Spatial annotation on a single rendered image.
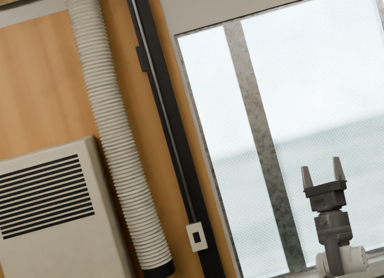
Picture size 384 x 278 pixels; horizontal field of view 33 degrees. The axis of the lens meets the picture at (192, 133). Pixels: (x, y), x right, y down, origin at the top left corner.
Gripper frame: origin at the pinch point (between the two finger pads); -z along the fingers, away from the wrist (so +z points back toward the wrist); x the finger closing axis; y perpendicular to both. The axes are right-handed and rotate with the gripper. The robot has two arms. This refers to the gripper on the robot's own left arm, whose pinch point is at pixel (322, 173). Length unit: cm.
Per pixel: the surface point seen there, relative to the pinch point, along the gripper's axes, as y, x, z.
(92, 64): -17, -129, -78
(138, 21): -37, -116, -96
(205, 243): -65, -130, 8
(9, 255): 14, -170, -1
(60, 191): -2, -146, -24
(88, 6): -15, -123, -103
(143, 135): -46, -139, -47
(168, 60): -54, -120, -79
